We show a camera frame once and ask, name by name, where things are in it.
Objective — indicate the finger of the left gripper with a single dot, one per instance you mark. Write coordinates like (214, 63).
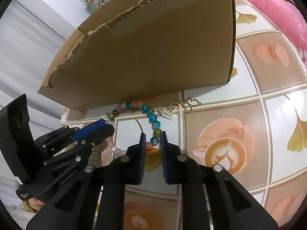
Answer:
(75, 155)
(66, 135)

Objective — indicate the brown cardboard box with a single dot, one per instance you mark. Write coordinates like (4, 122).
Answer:
(129, 50)

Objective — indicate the pink floral blanket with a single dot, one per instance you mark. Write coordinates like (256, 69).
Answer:
(288, 19)

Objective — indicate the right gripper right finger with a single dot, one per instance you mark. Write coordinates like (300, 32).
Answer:
(211, 197)

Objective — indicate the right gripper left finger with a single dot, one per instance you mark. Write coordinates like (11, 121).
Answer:
(94, 200)

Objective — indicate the white curtain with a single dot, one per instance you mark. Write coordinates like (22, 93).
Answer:
(27, 48)

